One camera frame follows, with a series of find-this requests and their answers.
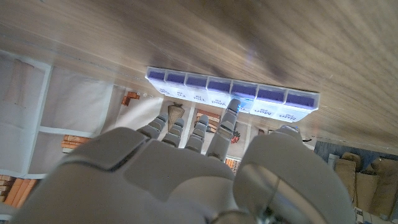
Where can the tan fabric sacks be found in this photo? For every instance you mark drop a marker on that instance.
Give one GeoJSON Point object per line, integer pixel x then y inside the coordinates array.
{"type": "Point", "coordinates": [367, 183]}

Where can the blue weekly pill organizer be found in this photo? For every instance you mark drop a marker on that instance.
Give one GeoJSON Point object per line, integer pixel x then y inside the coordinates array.
{"type": "Point", "coordinates": [270, 102]}

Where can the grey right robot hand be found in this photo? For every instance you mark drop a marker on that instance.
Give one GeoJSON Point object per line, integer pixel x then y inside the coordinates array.
{"type": "Point", "coordinates": [155, 180]}

